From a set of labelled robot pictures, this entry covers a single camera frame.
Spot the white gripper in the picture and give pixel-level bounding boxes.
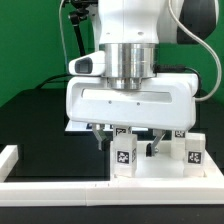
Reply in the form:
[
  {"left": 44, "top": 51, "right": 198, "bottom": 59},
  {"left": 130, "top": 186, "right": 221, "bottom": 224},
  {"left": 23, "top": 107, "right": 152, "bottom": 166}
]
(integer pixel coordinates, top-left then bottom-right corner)
[{"left": 66, "top": 51, "right": 198, "bottom": 157}]

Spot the white square tabletop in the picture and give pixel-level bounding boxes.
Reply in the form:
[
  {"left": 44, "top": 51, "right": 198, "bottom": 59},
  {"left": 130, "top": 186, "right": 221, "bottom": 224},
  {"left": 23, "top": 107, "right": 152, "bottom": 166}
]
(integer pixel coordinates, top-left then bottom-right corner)
[{"left": 110, "top": 141, "right": 224, "bottom": 179}]

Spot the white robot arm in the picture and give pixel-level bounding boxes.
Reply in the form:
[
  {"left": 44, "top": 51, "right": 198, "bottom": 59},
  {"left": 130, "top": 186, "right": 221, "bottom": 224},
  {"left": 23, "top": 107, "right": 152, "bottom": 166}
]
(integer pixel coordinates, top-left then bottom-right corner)
[{"left": 66, "top": 0, "right": 219, "bottom": 150}]

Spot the white U-shaped obstacle fence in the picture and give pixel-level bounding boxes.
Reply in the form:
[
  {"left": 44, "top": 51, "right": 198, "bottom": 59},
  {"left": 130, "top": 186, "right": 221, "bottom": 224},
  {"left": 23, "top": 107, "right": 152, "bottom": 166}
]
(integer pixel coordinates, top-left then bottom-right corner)
[{"left": 0, "top": 145, "right": 224, "bottom": 207}]

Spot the white marker tag sheet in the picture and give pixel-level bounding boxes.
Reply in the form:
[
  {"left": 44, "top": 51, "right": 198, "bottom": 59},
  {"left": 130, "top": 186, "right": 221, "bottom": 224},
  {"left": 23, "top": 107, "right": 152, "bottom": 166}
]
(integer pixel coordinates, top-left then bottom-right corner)
[{"left": 65, "top": 120, "right": 148, "bottom": 132}]

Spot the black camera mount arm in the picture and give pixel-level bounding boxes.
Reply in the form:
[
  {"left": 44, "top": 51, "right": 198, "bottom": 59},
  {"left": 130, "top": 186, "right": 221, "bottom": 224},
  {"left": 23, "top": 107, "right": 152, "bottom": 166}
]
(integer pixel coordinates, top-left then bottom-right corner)
[{"left": 62, "top": 0, "right": 98, "bottom": 56}]

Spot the white cable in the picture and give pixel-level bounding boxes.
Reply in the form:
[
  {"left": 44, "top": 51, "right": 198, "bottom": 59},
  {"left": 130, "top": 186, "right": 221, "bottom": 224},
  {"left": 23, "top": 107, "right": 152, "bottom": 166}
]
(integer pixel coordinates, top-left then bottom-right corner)
[{"left": 58, "top": 0, "right": 72, "bottom": 90}]

